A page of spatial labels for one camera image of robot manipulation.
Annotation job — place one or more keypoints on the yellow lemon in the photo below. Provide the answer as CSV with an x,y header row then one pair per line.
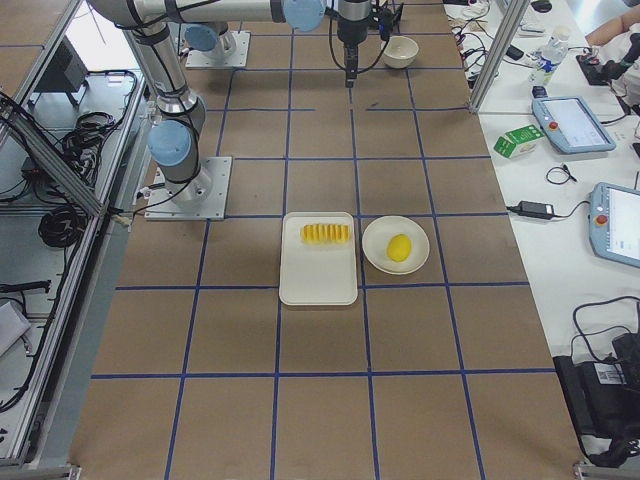
x,y
399,248

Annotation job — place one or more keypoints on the white rectangular tray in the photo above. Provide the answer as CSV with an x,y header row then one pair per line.
x,y
318,273

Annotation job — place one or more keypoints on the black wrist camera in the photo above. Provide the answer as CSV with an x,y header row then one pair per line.
x,y
388,18

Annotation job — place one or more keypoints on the clear water bottle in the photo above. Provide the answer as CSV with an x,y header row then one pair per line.
x,y
549,57

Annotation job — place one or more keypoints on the blue teach pendant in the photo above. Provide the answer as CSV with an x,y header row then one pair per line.
x,y
614,223
571,126

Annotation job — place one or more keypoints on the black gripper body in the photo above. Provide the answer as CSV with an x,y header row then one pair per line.
x,y
348,30

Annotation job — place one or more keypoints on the striped yellow bread loaf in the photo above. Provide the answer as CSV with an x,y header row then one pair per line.
x,y
325,233

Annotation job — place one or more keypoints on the far blue teach pendant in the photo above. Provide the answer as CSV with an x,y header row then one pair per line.
x,y
571,126

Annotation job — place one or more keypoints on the green white carton box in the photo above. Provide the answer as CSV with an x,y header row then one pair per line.
x,y
518,142

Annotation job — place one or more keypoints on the near blue teach pendant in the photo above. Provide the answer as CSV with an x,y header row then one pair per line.
x,y
614,223

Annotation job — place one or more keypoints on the cream round plate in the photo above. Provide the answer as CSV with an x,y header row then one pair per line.
x,y
377,236

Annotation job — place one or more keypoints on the black power adapter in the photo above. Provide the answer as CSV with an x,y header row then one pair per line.
x,y
536,210

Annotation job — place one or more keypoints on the aluminium frame post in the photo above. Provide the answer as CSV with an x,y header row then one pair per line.
x,y
504,35

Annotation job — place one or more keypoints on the cream ceramic bowl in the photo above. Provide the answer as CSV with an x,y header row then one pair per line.
x,y
400,52

